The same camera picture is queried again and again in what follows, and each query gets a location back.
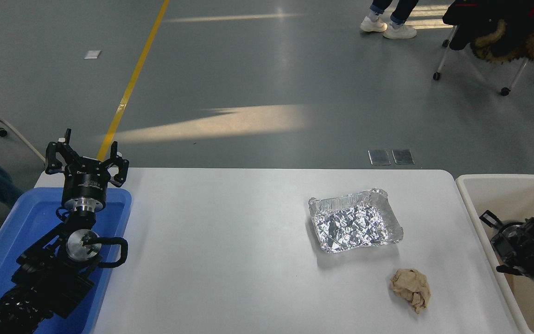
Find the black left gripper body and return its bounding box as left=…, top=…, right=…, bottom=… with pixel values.
left=61, top=158, right=111, bottom=202

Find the white-legged wheeled chair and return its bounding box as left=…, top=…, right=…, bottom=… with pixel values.
left=432, top=26, right=530, bottom=96

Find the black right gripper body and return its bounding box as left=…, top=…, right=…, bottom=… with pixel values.
left=490, top=220, right=534, bottom=267

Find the black fur-trimmed jacket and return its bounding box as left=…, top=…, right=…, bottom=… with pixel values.
left=442, top=0, right=534, bottom=64

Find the standing person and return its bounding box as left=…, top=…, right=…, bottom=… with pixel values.
left=360, top=0, right=420, bottom=39

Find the large pale bin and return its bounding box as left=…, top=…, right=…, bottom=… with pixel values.
left=455, top=174, right=534, bottom=334

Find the silver floor plate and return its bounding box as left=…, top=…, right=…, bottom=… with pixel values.
left=368, top=149, right=392, bottom=166
left=391, top=149, right=415, bottom=165

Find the silver foil tray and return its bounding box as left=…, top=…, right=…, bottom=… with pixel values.
left=308, top=188, right=404, bottom=254

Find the blue plastic tray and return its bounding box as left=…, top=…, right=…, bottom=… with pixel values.
left=0, top=187, right=132, bottom=334

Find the crumpled tan paper ball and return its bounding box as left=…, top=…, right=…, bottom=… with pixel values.
left=390, top=268, right=432, bottom=315

